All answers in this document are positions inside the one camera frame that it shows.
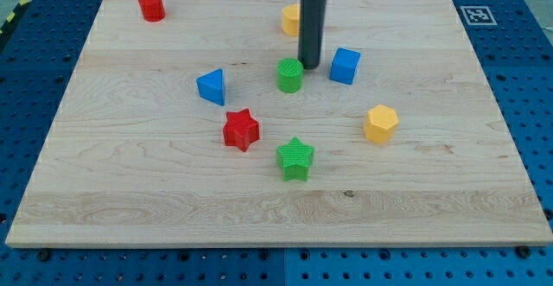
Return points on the yellow black hazard tape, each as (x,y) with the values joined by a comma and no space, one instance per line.
(14,17)

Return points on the green star block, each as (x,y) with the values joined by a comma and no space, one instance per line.
(295,159)

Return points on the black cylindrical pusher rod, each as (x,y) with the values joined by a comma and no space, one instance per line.
(311,27)

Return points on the yellow cylinder block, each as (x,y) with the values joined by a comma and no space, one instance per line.
(290,19)

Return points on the red star block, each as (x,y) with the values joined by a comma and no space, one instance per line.
(241,129)

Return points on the light wooden board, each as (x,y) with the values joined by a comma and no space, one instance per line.
(135,158)

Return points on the blue triangle block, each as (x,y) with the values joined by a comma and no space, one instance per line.
(211,87)

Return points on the red cylinder block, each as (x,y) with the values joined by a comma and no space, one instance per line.
(152,10)

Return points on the blue cube block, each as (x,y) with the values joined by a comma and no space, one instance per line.
(344,66)

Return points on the green cylinder block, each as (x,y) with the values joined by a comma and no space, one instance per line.
(289,75)

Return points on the yellow hexagon block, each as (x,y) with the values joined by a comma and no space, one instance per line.
(380,124)

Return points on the white fiducial marker tag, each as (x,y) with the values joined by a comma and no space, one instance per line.
(478,15)

